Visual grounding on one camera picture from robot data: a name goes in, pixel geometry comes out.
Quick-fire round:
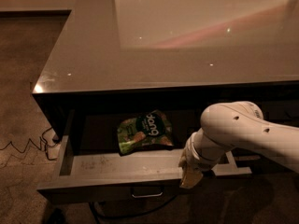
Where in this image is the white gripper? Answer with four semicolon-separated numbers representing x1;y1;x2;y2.
178;132;225;189

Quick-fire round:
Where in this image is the green snack bag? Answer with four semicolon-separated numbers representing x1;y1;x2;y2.
117;110;174;155

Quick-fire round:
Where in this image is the dark baseboard strip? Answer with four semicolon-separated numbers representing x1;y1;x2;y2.
0;9;71;18

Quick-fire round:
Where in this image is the thin zigzag black cable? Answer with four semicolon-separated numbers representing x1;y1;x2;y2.
0;126;64;161

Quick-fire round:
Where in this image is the dark glossy drawer cabinet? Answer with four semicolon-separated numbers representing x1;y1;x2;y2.
34;0;299;133

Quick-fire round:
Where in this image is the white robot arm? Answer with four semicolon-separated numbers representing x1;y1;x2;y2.
179;101;299;189

